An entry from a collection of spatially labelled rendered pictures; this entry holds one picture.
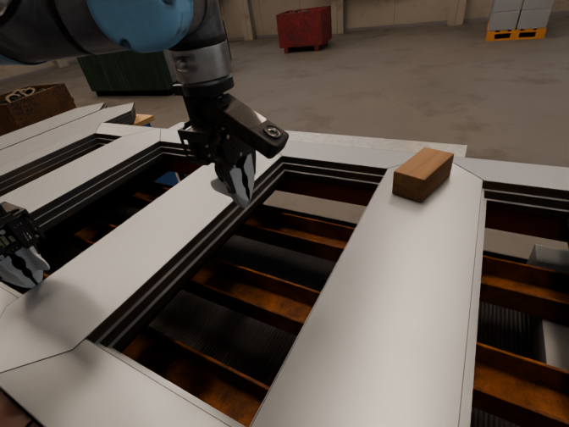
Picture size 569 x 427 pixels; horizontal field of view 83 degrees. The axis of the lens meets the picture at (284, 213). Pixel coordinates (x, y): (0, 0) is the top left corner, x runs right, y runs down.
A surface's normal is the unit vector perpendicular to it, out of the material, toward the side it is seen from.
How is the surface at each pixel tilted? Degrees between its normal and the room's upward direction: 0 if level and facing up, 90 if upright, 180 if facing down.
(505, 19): 90
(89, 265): 0
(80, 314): 1
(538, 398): 0
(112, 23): 91
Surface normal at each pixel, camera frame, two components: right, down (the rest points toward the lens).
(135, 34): -0.02, 0.63
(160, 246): -0.13, -0.80
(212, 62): 0.52, 0.45
